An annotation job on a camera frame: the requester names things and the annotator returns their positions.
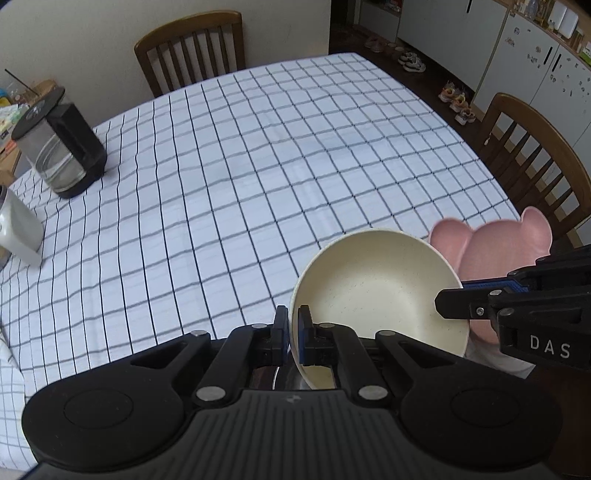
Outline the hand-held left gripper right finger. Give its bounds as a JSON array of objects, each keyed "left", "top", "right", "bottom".
[{"left": 298, "top": 305, "right": 458, "bottom": 407}]

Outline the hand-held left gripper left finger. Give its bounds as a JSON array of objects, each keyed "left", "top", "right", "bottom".
[{"left": 131, "top": 305, "right": 290, "bottom": 407}]

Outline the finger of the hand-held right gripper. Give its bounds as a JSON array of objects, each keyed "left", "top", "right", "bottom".
[
  {"left": 462, "top": 247, "right": 591, "bottom": 295},
  {"left": 436, "top": 290, "right": 591, "bottom": 370}
]

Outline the pink bear-shaped plate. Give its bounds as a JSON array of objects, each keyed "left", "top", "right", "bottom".
[{"left": 428, "top": 207, "right": 553, "bottom": 344}]

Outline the cream round bowl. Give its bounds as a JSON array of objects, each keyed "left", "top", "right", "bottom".
[{"left": 290, "top": 229, "right": 471, "bottom": 389}]

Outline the black-checked white tablecloth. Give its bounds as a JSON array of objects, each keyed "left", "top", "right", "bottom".
[{"left": 0, "top": 53, "right": 522, "bottom": 462}]

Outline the wooden slat-back chair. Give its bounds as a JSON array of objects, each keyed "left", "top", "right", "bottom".
[{"left": 480, "top": 92, "right": 591, "bottom": 245}]

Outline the white electric kettle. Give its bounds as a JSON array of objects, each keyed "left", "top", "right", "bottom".
[{"left": 0, "top": 185, "right": 45, "bottom": 267}]

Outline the glass electric kettle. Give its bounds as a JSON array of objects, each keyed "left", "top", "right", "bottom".
[{"left": 11, "top": 87, "right": 108, "bottom": 200}]

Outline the wooden side table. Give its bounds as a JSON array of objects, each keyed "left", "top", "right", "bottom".
[{"left": 0, "top": 78, "right": 56, "bottom": 185}]

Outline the wooden chair with cushioned back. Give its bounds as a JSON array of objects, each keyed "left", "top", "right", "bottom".
[{"left": 134, "top": 10, "right": 245, "bottom": 97}]

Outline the green tissue box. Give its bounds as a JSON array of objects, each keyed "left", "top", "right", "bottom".
[{"left": 0, "top": 104, "right": 28, "bottom": 139}]

